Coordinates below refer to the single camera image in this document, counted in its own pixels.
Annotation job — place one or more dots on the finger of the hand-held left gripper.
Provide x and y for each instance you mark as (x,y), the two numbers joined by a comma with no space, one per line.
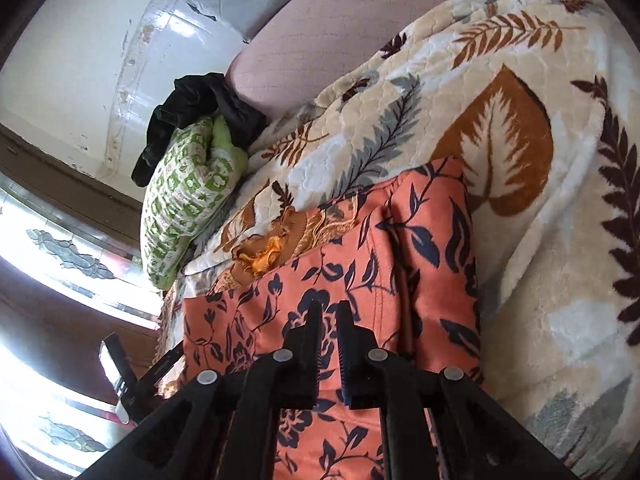
(157,370)

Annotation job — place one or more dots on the orange floral cloth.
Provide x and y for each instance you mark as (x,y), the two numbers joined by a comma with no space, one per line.
(350,270)

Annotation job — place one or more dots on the leaf-print fleece blanket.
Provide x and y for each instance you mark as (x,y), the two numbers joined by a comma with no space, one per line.
(525,260)

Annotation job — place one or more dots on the patterned glass window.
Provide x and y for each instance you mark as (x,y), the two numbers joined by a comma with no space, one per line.
(60,255)

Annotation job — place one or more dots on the brown gold patterned cloth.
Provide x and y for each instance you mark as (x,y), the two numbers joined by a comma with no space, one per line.
(310,230)

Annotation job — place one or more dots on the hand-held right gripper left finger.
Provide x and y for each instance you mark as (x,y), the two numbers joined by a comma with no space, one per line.
(312,350)

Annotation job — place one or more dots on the black cloth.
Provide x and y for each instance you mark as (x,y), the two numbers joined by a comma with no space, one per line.
(165,120)

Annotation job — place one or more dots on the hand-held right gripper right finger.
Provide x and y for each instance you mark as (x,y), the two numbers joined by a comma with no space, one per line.
(345,355)

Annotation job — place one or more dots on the brown wooden window frame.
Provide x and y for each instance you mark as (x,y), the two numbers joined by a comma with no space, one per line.
(50,165)

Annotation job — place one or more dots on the green patterned pillow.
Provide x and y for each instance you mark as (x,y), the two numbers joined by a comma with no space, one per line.
(175,200)

